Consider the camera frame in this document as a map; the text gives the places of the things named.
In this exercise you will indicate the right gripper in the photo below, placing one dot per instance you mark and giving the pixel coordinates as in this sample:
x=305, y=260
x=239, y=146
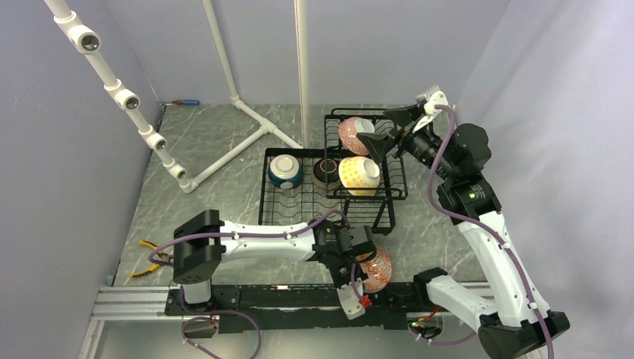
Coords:
x=378, y=145

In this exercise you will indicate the red blue screwdriver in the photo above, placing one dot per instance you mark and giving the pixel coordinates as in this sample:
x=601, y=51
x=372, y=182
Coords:
x=189, y=102

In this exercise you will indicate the teal white bowl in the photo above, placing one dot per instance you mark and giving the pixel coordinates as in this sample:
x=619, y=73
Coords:
x=285, y=172

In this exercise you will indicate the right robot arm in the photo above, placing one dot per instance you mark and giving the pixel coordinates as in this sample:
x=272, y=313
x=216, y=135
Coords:
x=517, y=322

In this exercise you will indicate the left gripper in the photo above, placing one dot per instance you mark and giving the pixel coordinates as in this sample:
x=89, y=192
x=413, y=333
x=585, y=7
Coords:
x=359, y=273

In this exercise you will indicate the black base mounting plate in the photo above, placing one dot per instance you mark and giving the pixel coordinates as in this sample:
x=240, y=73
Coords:
x=393, y=308

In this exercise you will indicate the red patterned bowl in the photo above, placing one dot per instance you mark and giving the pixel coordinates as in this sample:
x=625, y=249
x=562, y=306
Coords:
x=348, y=130

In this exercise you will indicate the black wire dish rack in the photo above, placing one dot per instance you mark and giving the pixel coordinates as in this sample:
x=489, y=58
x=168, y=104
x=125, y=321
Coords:
x=306, y=202

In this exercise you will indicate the orange geometric patterned bowl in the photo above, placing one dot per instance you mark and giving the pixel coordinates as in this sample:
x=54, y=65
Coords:
x=379, y=271

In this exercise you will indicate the brown glazed bowl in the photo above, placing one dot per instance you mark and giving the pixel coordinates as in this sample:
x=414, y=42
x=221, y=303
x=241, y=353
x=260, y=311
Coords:
x=325, y=174

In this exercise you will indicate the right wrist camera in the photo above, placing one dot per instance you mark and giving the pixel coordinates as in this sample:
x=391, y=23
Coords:
x=428, y=101

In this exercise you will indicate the blue yellow patterned bowl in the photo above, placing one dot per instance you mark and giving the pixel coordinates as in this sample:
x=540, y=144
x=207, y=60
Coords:
x=359, y=175

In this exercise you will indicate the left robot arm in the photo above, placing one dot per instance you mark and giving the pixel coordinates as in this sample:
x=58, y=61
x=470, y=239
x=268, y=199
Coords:
x=205, y=241

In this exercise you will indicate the aluminium rail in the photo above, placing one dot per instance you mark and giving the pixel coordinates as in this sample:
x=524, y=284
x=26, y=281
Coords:
x=162, y=302

